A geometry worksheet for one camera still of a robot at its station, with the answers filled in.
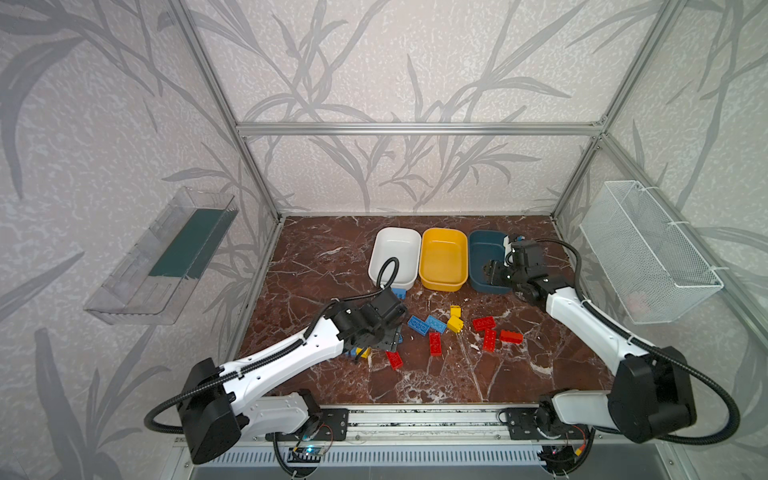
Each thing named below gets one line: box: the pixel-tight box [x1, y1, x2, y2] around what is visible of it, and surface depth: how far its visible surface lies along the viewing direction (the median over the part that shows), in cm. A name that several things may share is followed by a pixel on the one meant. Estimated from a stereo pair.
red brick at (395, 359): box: [385, 351, 404, 370], surface depth 84 cm
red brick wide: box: [472, 316, 496, 332], surface depth 93 cm
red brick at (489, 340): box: [483, 329, 497, 352], surface depth 88 cm
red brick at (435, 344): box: [428, 332, 443, 357], surface depth 88 cm
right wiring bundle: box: [537, 425, 595, 479], surface depth 72 cm
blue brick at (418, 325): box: [407, 315, 431, 336], surface depth 93 cm
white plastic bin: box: [368, 228, 422, 291], surface depth 110 cm
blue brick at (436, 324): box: [426, 315, 447, 333], surface depth 93 cm
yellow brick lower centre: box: [447, 316, 464, 333], surface depth 91 cm
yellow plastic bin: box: [419, 227, 469, 293], surface depth 108 cm
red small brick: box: [500, 329, 523, 344], surface depth 88 cm
